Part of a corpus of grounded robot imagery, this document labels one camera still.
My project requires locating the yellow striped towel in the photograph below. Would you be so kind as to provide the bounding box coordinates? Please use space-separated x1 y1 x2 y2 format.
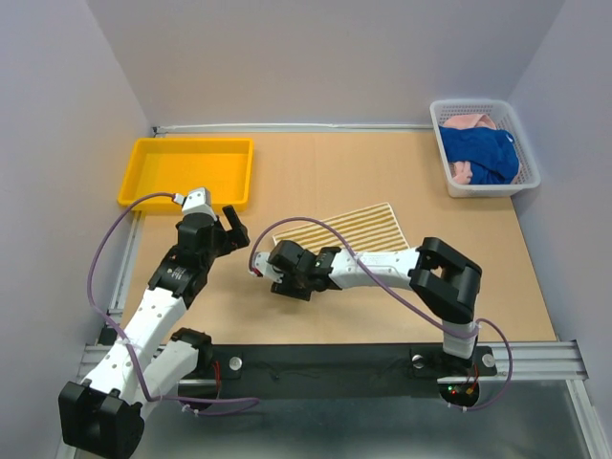
273 203 409 252

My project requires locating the blue towel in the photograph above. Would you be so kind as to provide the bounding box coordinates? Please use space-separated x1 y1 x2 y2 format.
440 126 521 186

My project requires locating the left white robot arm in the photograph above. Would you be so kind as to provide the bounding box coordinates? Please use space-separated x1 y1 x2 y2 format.
58 204 250 458

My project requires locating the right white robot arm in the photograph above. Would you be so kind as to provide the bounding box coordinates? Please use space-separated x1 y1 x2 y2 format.
252 237 482 373

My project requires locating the yellow plastic tray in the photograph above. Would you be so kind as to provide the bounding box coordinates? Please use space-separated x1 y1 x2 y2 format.
118 137 254 212

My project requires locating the pink towel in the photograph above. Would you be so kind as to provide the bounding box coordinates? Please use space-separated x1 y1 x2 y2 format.
443 114 497 185

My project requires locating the white plastic basket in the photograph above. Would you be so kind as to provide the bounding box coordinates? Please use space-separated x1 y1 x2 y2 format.
429 98 540 198

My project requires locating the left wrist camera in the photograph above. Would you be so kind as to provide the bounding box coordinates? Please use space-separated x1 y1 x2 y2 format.
172 187 217 219

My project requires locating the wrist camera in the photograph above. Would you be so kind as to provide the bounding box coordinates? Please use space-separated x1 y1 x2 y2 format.
251 251 274 281
172 187 217 219

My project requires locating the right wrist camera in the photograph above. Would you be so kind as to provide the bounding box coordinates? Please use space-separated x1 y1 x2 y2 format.
251 251 274 281

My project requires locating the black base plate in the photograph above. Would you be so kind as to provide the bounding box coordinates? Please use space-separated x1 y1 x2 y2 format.
178 343 497 406

